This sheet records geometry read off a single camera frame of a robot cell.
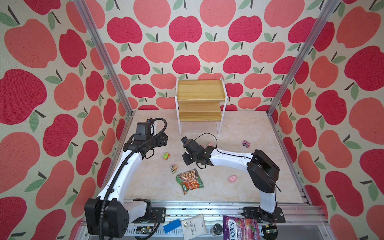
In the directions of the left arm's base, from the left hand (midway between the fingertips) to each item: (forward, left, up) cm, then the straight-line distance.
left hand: (164, 138), depth 82 cm
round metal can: (-41, -25, -10) cm, 49 cm away
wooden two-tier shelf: (+16, -20, +13) cm, 29 cm away
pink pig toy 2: (-17, -38, -17) cm, 45 cm away
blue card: (-39, -5, -16) cm, 43 cm away
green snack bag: (-17, -14, -18) cm, 28 cm away
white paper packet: (-39, -15, -18) cm, 46 cm away
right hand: (-3, -12, -12) cm, 18 cm away
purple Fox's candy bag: (-40, -37, -16) cm, 57 cm away
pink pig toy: (+8, -28, -19) cm, 35 cm away
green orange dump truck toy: (-2, +1, -17) cm, 17 cm away
